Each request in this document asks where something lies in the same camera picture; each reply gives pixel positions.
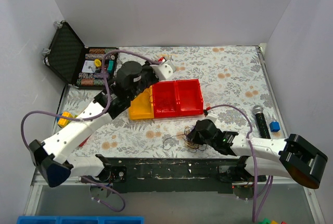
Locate red plastic bin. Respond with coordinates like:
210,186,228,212
176,79,203,117
152,81,178,118

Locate yellow plastic bin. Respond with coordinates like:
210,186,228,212
129,86,154,120

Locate green red toy blocks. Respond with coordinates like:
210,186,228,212
259,218,286,224

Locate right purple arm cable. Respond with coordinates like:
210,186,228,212
205,104,274,222

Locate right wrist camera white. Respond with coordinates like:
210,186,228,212
203,109,218,123

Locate blue toy piece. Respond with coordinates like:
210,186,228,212
269,121,280,132

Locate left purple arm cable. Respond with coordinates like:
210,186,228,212
20,49,162,212

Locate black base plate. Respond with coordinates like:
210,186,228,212
81,158,254,194

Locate black silver microphone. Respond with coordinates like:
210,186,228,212
252,105,271,139

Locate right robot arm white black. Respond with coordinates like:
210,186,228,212
186,119,328,189

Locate blue plastic tray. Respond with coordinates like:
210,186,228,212
17,216,144,224

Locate purple wire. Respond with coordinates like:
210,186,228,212
162,127,209,153

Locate yellow toy brick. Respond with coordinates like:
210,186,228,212
56,111,77,128

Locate red white toy block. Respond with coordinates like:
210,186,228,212
78,138,88,147

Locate black poker chip case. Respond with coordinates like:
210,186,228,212
43,20,116,90

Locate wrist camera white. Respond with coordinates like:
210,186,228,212
203,109,218,123
151,60,176,81

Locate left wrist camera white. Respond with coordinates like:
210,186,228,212
151,60,176,81

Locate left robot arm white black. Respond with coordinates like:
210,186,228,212
29,61,160,188

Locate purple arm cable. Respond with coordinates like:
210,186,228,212
205,104,274,222
20,49,162,212

